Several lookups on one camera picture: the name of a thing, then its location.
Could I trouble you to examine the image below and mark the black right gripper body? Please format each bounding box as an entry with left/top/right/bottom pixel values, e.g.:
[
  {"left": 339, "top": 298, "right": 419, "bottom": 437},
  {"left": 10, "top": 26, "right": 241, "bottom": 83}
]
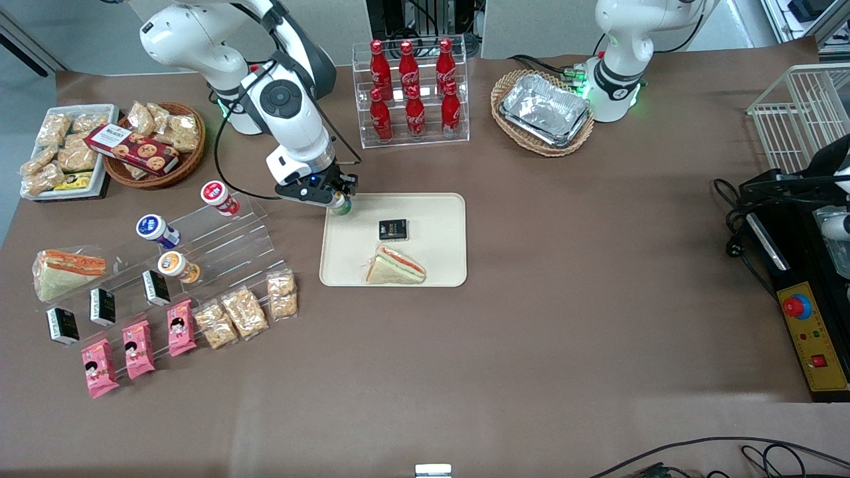
[{"left": 275, "top": 173, "right": 341, "bottom": 209}]

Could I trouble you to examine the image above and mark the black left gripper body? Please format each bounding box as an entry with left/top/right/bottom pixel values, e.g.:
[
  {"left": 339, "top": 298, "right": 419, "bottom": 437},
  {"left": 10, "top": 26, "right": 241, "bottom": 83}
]
[{"left": 802, "top": 136, "right": 850, "bottom": 201}]

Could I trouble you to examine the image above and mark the red gum bottle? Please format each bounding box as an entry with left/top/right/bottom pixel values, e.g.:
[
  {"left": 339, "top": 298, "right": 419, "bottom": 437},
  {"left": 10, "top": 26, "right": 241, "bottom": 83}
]
[{"left": 201, "top": 181, "right": 240, "bottom": 217}]

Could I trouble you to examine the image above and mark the beige plastic tray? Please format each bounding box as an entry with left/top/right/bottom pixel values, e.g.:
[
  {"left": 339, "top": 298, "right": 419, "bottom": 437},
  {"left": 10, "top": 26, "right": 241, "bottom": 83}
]
[{"left": 319, "top": 193, "right": 468, "bottom": 287}]

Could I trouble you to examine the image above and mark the orange gum bottle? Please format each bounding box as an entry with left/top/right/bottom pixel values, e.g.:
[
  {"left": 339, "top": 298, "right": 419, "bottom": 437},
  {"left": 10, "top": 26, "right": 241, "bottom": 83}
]
[{"left": 157, "top": 251, "right": 201, "bottom": 284}]

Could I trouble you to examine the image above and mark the blue gum bottle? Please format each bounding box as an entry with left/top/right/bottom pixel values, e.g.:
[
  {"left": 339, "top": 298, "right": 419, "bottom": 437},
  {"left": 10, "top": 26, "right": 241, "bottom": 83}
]
[{"left": 136, "top": 214, "right": 181, "bottom": 250}]

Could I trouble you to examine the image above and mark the aluminium foil tray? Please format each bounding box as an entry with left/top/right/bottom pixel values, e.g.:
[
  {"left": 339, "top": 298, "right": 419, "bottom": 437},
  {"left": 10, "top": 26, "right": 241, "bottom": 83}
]
[{"left": 499, "top": 73, "right": 592, "bottom": 148}]

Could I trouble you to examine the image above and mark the red cola bottle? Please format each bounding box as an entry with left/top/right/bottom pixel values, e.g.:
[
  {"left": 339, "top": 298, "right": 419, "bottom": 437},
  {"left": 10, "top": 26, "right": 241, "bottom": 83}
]
[
  {"left": 398, "top": 40, "right": 420, "bottom": 97},
  {"left": 405, "top": 86, "right": 427, "bottom": 140},
  {"left": 441, "top": 82, "right": 462, "bottom": 137},
  {"left": 369, "top": 40, "right": 392, "bottom": 100},
  {"left": 369, "top": 88, "right": 393, "bottom": 143},
  {"left": 436, "top": 38, "right": 458, "bottom": 94}
]

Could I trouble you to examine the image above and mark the wrapped triangle sandwich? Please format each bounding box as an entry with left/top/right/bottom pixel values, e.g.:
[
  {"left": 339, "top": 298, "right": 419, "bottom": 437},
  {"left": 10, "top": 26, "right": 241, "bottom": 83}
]
[
  {"left": 365, "top": 244, "right": 426, "bottom": 285},
  {"left": 33, "top": 249, "right": 107, "bottom": 303}
]

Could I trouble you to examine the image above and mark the clear acrylic stepped stand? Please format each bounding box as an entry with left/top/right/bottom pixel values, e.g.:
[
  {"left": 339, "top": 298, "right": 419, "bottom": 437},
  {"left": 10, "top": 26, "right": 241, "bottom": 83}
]
[{"left": 40, "top": 189, "right": 296, "bottom": 353}]

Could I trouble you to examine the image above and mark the clear acrylic bottle rack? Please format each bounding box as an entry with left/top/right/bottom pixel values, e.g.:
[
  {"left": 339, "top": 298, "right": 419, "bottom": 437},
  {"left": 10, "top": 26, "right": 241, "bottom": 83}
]
[{"left": 352, "top": 35, "right": 470, "bottom": 149}]

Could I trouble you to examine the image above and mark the round wicker basket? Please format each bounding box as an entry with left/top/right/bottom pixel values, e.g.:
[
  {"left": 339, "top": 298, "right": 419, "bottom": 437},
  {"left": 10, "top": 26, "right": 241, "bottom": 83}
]
[{"left": 103, "top": 102, "right": 207, "bottom": 191}]

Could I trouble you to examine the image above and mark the black yellow control box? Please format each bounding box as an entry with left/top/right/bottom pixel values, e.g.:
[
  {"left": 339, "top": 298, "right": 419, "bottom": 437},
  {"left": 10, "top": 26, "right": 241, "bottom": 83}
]
[{"left": 747, "top": 169, "right": 850, "bottom": 404}]

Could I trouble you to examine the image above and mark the black equipment rack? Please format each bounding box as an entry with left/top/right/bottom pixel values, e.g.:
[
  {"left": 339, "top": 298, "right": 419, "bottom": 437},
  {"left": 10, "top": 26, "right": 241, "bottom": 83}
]
[{"left": 365, "top": 0, "right": 482, "bottom": 59}]

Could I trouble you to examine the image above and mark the dark red cookie box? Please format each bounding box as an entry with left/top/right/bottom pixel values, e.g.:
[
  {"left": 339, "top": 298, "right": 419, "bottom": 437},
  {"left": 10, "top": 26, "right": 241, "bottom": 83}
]
[{"left": 84, "top": 123, "right": 180, "bottom": 176}]

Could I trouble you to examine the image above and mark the oval wicker basket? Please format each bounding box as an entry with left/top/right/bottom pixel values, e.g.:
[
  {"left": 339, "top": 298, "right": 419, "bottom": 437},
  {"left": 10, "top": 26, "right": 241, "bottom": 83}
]
[{"left": 491, "top": 70, "right": 596, "bottom": 157}]

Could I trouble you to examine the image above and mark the pink snack pack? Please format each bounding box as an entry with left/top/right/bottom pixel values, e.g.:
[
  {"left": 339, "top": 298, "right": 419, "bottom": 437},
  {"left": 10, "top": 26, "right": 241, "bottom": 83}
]
[
  {"left": 81, "top": 339, "right": 121, "bottom": 399},
  {"left": 167, "top": 299, "right": 198, "bottom": 357},
  {"left": 122, "top": 320, "right": 156, "bottom": 380}
]

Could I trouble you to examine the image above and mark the white rectangular dish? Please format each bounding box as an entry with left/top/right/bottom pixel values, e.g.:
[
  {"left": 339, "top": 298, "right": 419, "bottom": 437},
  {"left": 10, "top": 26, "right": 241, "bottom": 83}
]
[{"left": 20, "top": 104, "right": 120, "bottom": 201}]

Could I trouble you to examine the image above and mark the yellow snack pack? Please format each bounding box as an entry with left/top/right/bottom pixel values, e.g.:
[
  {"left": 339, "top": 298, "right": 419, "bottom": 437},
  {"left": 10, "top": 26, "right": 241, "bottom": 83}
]
[{"left": 53, "top": 171, "right": 94, "bottom": 192}]

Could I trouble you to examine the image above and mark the white wire basket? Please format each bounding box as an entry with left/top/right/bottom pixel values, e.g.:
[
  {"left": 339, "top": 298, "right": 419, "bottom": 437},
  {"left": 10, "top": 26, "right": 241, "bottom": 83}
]
[{"left": 747, "top": 63, "right": 850, "bottom": 175}]

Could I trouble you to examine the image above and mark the black cable by control box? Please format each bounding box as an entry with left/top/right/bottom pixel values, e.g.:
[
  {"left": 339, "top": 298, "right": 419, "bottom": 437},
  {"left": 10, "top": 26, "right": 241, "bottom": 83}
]
[{"left": 712, "top": 178, "right": 778, "bottom": 299}]

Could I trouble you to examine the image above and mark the black cable at arm base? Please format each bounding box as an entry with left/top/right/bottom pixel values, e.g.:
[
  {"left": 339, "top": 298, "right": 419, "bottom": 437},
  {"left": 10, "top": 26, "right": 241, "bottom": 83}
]
[{"left": 508, "top": 53, "right": 585, "bottom": 82}]

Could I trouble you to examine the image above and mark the black cable at table edge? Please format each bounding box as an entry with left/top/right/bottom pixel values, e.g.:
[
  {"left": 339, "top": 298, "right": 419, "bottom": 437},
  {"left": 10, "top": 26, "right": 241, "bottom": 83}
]
[{"left": 588, "top": 436, "right": 850, "bottom": 478}]

